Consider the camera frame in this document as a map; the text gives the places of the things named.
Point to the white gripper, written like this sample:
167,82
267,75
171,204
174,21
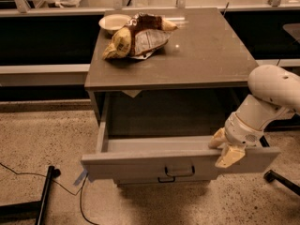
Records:
240,132

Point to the grey top drawer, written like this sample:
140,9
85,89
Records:
165,134

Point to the grey drawer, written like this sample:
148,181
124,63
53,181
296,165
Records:
164,180
165,134

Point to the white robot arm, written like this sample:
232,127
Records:
275,92

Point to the grey bottom drawer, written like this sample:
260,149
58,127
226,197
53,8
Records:
164,180

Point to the grey drawer cabinet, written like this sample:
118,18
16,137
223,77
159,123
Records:
203,54

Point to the black stand leg right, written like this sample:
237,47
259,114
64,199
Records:
264,142

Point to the black stand leg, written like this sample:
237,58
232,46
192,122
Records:
35,209
264,142

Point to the black stand foot right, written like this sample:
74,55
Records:
271,176

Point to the yellow brown chip bag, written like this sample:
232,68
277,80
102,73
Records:
142,35

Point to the blue tape cross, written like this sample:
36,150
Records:
80,177

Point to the white bowl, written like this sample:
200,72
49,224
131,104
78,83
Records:
112,23

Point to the black stand leg left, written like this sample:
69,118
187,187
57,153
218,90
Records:
35,209

